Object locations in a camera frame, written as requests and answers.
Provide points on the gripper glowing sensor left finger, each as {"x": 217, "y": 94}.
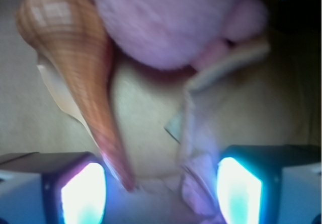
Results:
{"x": 52, "y": 188}

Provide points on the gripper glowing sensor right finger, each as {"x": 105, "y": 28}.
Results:
{"x": 270, "y": 184}

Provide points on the brown paper bin liner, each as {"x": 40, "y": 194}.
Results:
{"x": 144, "y": 100}

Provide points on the orange conch seashell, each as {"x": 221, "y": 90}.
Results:
{"x": 71, "y": 35}

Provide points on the pink plush toy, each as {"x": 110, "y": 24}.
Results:
{"x": 169, "y": 34}

